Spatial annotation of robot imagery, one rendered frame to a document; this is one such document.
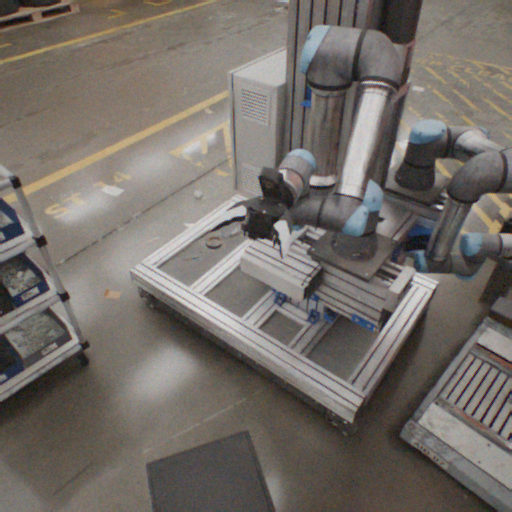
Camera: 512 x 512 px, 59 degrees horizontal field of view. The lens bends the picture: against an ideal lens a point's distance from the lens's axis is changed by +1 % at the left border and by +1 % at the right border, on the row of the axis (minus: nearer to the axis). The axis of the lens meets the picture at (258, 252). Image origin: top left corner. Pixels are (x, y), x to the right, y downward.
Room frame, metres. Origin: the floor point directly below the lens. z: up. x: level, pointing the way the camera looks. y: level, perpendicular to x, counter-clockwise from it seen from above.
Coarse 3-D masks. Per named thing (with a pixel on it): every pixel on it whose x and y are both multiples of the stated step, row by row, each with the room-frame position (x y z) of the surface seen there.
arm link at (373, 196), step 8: (368, 184) 1.12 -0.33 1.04; (376, 184) 1.13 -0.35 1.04; (368, 192) 1.08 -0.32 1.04; (376, 192) 1.09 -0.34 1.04; (368, 200) 1.05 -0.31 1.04; (376, 200) 1.06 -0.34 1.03; (368, 208) 1.05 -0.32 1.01; (376, 208) 1.06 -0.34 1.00; (368, 216) 1.05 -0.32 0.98; (376, 216) 1.07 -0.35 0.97; (368, 224) 1.05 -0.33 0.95; (376, 224) 1.08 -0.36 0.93; (368, 232) 1.05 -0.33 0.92
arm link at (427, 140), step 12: (432, 120) 1.54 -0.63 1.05; (420, 132) 1.47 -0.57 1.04; (432, 132) 1.45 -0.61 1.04; (444, 132) 1.46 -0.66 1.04; (408, 144) 1.50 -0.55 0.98; (420, 144) 1.45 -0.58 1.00; (432, 144) 1.44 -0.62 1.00; (444, 144) 1.45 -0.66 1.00; (408, 156) 1.48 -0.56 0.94; (420, 156) 1.45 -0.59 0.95; (432, 156) 1.45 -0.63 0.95; (444, 156) 1.45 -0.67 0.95
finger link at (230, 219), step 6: (234, 210) 0.72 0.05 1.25; (240, 210) 0.72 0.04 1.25; (222, 216) 0.70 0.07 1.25; (228, 216) 0.70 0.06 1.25; (234, 216) 0.70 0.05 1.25; (240, 216) 0.70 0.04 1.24; (246, 216) 0.73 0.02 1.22; (216, 222) 0.68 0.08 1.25; (222, 222) 0.68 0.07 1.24; (228, 222) 0.69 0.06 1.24; (234, 222) 0.71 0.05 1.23; (240, 222) 0.72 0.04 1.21; (210, 228) 0.67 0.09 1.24; (216, 228) 0.67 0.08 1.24; (222, 228) 0.69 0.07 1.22; (228, 228) 0.70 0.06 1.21; (222, 234) 0.70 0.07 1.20; (228, 234) 0.71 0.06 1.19
